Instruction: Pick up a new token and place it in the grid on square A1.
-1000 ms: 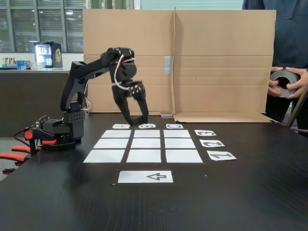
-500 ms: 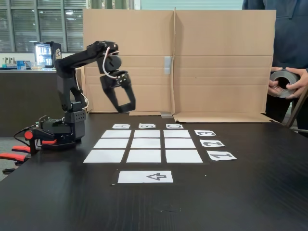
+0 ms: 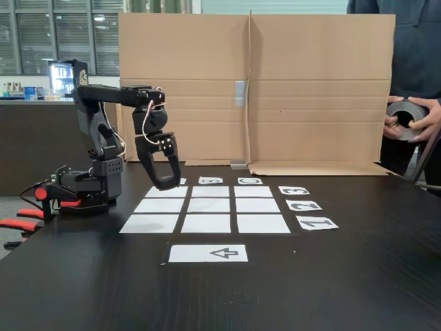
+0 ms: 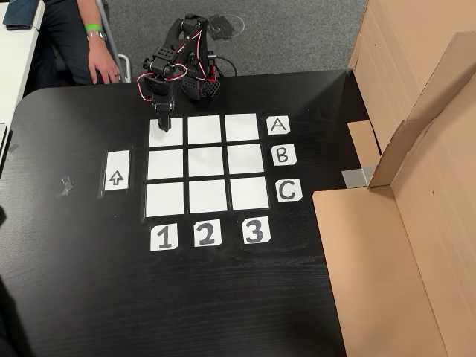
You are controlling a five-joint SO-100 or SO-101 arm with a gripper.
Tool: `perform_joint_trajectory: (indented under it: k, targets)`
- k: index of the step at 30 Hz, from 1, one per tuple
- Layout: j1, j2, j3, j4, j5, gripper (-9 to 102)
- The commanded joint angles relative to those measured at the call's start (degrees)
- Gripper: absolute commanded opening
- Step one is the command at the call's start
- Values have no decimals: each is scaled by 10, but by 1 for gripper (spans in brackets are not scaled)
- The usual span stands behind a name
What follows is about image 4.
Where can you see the white arrow paper sheet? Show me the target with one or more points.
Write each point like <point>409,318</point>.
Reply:
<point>117,163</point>

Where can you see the white side table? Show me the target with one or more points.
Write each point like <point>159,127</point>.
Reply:
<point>15,67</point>

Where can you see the silver wristwatch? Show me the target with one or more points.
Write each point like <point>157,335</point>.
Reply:
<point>97,35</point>

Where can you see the grey metal chair frame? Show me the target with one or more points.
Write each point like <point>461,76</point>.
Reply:
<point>124,63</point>

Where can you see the white paper grid square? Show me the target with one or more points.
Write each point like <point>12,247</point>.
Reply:
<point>206,162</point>
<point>165,164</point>
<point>250,193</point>
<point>164,200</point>
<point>241,127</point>
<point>208,197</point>
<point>244,159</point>
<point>175,137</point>
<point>204,130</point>

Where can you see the black red bar clamp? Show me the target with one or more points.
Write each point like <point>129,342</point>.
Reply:
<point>212,74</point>

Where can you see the paper label number 3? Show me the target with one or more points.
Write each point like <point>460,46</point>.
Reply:
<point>246,241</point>

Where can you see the green wristband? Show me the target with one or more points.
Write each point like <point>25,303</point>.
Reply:
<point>93,27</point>

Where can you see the paper label number 2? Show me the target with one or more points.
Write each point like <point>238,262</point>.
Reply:
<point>198,243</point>

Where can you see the paper label number 1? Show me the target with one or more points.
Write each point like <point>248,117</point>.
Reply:
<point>154,247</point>

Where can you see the grey tape scrap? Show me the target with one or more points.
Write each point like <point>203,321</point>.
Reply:
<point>14,151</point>

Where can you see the brown cardboard box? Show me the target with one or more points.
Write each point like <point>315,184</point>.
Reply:
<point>372,260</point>

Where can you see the paper label letter A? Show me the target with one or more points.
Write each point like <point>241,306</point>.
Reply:
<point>270,132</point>

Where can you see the paper label letter C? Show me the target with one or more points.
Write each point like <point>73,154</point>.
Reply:
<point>279,199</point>

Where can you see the dark blue notebook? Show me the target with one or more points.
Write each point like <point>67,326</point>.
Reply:
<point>22,15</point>

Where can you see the clear tape scrap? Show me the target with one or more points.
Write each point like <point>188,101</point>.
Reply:
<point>67,186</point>

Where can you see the seated person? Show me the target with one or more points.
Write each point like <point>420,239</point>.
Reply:
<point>59,41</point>

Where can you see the paper label letter B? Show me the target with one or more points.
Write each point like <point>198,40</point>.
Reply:
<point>275,163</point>

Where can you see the left hand with wristwatch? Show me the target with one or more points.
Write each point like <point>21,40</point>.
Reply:
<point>104,61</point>

